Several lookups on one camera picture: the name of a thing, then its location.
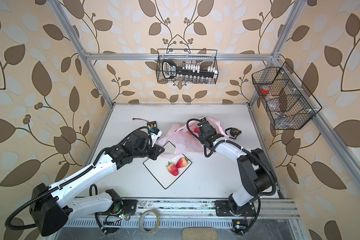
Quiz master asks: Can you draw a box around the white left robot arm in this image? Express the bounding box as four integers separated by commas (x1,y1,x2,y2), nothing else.
5,126,165,237

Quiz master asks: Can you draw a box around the black yellow tape measure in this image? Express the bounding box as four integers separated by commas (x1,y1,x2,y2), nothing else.
225,128,242,140

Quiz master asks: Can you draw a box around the white square board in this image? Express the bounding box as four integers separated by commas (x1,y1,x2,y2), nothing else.
143,142,193,190

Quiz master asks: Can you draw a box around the black wire back basket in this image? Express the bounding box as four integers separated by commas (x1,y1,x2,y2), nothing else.
155,48,219,85

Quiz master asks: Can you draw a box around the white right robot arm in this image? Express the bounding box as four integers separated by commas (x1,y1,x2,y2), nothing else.
186,118,277,216

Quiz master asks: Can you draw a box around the tape roll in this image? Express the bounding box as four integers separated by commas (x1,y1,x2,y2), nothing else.
138,210,160,234

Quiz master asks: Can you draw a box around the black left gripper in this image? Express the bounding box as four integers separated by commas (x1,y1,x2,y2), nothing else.
132,140,167,160

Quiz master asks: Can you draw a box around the brown pad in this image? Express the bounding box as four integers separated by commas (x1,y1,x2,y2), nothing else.
182,228,219,240

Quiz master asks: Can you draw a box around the red fake strawberry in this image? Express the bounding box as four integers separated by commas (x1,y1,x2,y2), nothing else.
167,162,179,176
176,157,189,169

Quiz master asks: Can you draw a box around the black wire side basket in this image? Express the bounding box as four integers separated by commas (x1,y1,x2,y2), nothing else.
252,63,322,130

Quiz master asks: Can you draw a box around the pink plastic bag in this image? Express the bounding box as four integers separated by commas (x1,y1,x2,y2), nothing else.
157,117,229,159

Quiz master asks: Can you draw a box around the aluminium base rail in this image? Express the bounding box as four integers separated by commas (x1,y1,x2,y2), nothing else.
62,197,301,220

